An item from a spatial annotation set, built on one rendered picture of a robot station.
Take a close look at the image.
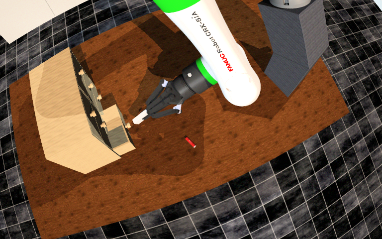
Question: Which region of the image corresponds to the small wooden chest of drawers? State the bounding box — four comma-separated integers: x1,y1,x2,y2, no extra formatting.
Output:
29,47,121,174

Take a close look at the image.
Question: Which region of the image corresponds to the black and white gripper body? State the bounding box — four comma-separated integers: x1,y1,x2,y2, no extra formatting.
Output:
164,73,196,105

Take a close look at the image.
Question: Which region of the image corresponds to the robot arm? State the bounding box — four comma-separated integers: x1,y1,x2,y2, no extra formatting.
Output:
153,0,261,106

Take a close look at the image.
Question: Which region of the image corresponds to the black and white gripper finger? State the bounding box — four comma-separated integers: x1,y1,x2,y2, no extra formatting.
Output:
134,95,182,124
133,79,172,121

